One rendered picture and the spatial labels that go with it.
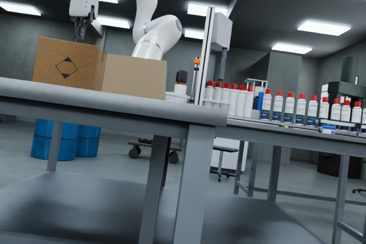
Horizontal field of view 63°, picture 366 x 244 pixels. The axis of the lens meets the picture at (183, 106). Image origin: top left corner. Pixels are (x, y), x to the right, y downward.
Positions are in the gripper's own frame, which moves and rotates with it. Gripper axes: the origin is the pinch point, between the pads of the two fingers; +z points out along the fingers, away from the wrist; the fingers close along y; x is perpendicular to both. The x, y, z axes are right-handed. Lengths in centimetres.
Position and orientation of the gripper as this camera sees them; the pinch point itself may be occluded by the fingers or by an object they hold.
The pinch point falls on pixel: (79, 32)
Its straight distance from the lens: 113.5
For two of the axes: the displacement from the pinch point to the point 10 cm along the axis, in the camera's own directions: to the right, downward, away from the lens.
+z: -1.7, 9.8, 1.0
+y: -8.3, -2.0, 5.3
